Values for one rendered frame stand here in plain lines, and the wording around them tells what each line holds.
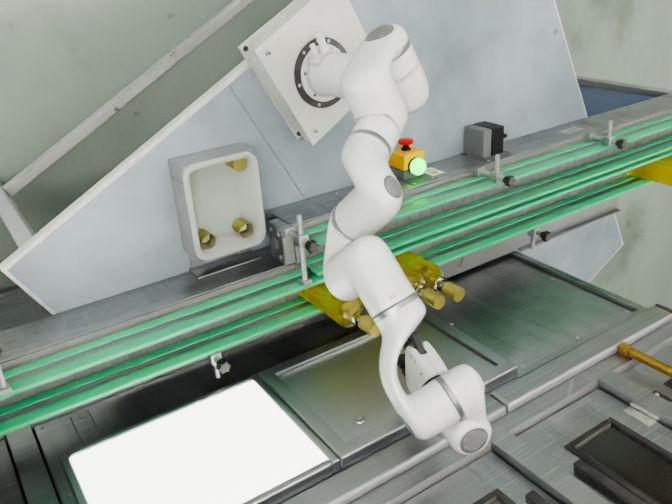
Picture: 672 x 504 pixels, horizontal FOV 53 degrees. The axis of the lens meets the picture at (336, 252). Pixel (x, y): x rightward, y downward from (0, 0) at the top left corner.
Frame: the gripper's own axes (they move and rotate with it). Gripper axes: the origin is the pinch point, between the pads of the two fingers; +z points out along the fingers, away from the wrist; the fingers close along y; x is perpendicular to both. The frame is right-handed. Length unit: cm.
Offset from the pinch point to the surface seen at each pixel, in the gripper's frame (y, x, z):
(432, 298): 1.3, -13.2, 13.8
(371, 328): 1.0, 3.5, 8.4
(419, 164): 20, -26, 48
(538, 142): 16, -72, 62
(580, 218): -13, -90, 62
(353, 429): -12.5, 13.0, -4.6
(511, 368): -11.8, -25.2, -0.2
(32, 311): -15, 78, 80
